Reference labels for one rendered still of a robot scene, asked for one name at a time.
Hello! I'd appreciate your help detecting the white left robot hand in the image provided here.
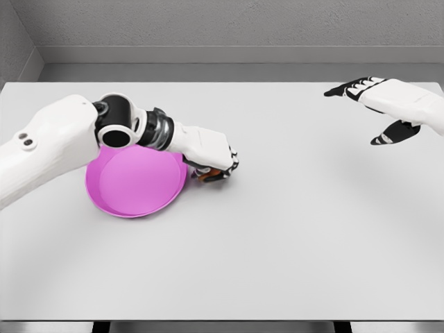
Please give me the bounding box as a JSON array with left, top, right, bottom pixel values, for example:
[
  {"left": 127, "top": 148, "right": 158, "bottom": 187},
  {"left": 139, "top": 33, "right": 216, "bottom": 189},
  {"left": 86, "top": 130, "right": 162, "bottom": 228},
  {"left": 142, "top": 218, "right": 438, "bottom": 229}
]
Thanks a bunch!
[{"left": 181, "top": 126, "right": 241, "bottom": 182}]

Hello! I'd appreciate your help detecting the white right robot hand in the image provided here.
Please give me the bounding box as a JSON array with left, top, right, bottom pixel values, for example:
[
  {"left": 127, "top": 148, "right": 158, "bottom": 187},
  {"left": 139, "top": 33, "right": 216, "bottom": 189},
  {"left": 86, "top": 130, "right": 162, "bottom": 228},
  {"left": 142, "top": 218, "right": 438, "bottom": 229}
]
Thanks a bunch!
[{"left": 323, "top": 76, "right": 438, "bottom": 146}]

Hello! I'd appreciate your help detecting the orange-red apple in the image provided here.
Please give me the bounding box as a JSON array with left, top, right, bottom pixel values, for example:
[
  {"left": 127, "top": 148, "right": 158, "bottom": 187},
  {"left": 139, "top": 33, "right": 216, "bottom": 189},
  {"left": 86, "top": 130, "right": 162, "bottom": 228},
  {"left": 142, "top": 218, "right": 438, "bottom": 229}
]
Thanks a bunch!
[{"left": 197, "top": 168, "right": 221, "bottom": 182}]

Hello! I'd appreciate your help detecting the pink round plate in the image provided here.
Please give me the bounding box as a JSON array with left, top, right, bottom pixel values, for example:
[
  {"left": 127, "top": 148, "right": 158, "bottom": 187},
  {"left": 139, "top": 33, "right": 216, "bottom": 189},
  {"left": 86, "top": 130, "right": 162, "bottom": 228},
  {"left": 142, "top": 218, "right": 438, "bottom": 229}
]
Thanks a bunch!
[{"left": 85, "top": 144, "right": 186, "bottom": 219}]

